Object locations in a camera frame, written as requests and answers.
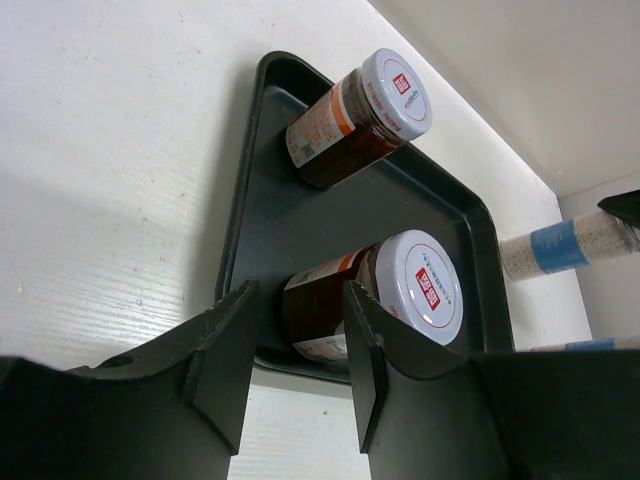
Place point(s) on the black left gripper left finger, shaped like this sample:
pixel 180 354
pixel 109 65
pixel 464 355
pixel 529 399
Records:
pixel 172 408

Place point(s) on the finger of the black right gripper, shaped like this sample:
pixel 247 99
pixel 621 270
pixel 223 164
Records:
pixel 625 208

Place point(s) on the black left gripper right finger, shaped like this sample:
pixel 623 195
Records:
pixel 425 412

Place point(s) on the grain bottle blue label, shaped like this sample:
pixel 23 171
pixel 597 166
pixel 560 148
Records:
pixel 568 245
pixel 605 344

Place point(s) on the sauce jar white lid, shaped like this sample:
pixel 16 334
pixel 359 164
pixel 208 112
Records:
pixel 410 274
pixel 369 114

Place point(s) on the black rectangular plastic tray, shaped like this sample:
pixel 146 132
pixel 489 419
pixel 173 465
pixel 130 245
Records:
pixel 280 225

